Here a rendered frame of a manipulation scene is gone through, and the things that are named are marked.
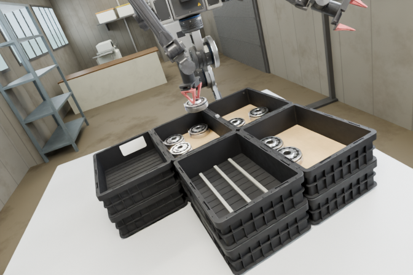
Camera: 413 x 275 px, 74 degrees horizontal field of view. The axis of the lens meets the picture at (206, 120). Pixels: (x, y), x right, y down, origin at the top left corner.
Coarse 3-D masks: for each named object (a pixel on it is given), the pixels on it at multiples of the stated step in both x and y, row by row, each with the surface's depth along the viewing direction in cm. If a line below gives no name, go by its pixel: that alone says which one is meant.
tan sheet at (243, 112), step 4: (244, 108) 156; (248, 108) 154; (252, 108) 153; (232, 112) 155; (236, 112) 154; (240, 112) 152; (244, 112) 151; (224, 116) 154; (228, 116) 152; (232, 116) 151; (236, 116) 149; (240, 116) 148; (244, 116) 147; (248, 116) 145; (248, 120) 141
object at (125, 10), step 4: (124, 4) 779; (128, 4) 783; (120, 8) 782; (124, 8) 784; (128, 8) 786; (132, 8) 788; (120, 12) 786; (124, 12) 788; (128, 12) 790; (132, 12) 792; (120, 16) 789; (124, 16) 792
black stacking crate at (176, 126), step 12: (180, 120) 144; (192, 120) 147; (204, 120) 149; (216, 120) 129; (156, 132) 141; (168, 132) 144; (180, 132) 146; (216, 132) 137; (228, 132) 121; (180, 180) 111
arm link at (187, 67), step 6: (180, 42) 112; (180, 54) 115; (174, 60) 113; (180, 60) 108; (186, 60) 107; (180, 66) 110; (186, 66) 108; (192, 66) 109; (186, 72) 109; (192, 72) 110
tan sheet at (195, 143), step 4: (212, 132) 140; (184, 136) 145; (188, 136) 144; (208, 136) 137; (212, 136) 136; (216, 136) 135; (188, 140) 140; (192, 140) 139; (196, 140) 137; (200, 140) 136; (204, 140) 135; (208, 140) 134; (192, 144) 134; (196, 144) 133; (200, 144) 132; (192, 148) 131
